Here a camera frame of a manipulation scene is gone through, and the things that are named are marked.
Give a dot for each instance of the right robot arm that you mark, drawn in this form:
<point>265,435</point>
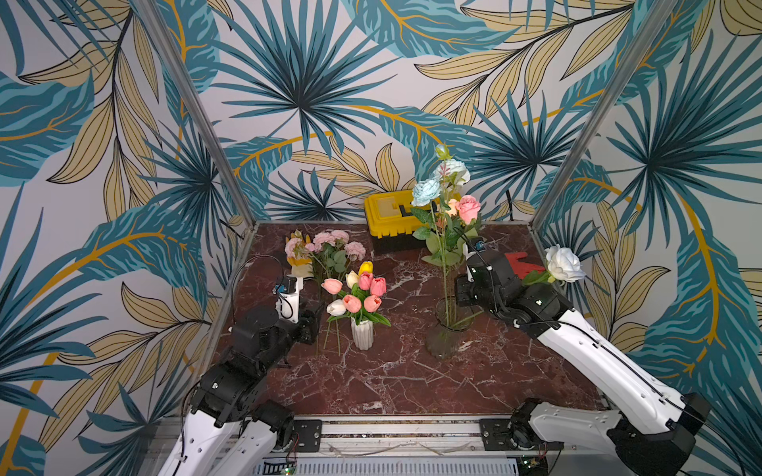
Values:
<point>652,427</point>

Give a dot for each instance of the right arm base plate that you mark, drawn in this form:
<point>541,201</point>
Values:
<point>499,434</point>

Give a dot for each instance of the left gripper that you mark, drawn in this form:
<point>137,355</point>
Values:
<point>310,323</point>

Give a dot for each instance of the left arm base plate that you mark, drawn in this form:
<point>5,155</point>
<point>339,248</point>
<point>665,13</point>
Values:
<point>304,436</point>

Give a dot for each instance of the red work glove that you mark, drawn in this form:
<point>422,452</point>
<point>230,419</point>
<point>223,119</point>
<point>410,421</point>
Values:
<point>521,268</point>

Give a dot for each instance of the white rose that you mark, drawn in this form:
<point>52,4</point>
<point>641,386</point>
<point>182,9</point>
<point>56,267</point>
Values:
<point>562,265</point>

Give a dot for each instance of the yellow work glove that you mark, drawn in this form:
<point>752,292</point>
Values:
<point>298,252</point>

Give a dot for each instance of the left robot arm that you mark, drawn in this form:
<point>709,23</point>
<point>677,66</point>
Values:
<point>228,430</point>

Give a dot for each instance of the white ribbed vase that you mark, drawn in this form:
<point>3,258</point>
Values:
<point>363,334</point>

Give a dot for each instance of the tulip bouquet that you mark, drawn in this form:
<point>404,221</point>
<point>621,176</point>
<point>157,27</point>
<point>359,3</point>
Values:
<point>358,297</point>

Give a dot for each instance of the glass vase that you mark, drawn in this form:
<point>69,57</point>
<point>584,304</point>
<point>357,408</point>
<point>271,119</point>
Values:
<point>445,337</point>

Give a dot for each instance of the yellow toolbox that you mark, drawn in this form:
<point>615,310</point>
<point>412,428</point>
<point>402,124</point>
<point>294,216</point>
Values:
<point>391,223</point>

